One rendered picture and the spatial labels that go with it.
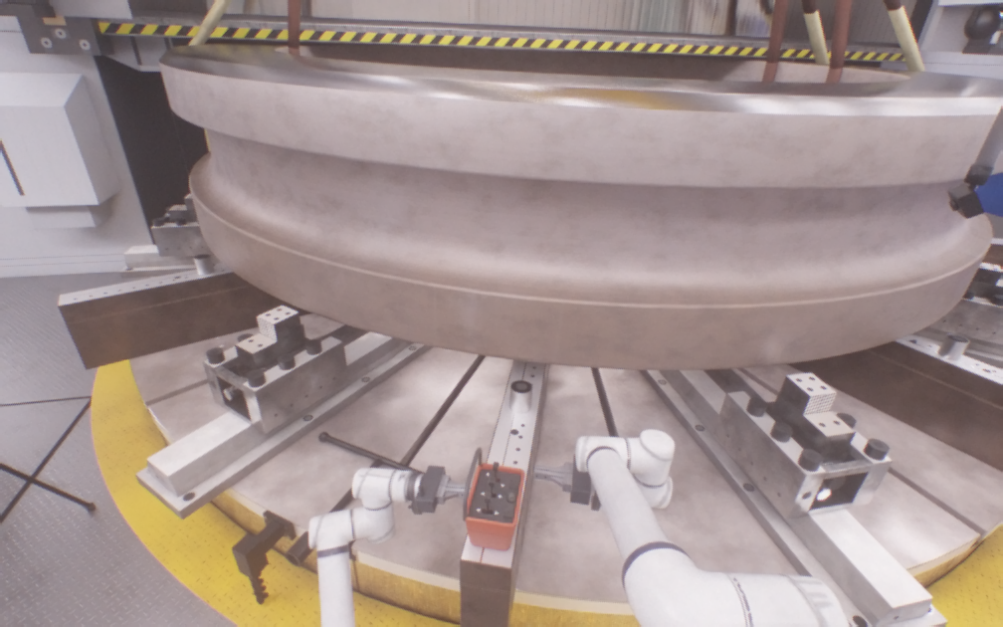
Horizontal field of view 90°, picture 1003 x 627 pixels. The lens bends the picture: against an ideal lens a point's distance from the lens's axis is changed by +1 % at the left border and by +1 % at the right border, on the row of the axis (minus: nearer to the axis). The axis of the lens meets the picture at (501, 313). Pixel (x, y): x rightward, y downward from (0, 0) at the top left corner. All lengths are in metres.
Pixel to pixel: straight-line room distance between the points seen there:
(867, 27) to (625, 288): 4.88
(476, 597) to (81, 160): 4.06
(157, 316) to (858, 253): 3.29
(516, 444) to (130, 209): 4.12
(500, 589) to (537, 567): 0.41
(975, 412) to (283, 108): 3.08
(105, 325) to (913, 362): 3.95
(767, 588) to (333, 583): 1.13
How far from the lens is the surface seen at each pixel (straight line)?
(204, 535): 2.64
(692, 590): 0.83
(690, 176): 1.64
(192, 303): 3.23
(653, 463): 1.34
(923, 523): 2.65
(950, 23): 5.60
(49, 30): 4.81
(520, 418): 1.86
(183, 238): 4.13
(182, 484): 2.28
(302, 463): 2.33
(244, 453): 2.37
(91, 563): 2.76
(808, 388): 2.10
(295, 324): 2.31
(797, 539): 2.23
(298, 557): 1.99
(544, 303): 1.72
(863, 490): 2.25
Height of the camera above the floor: 1.89
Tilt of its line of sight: 29 degrees down
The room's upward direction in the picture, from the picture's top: 2 degrees clockwise
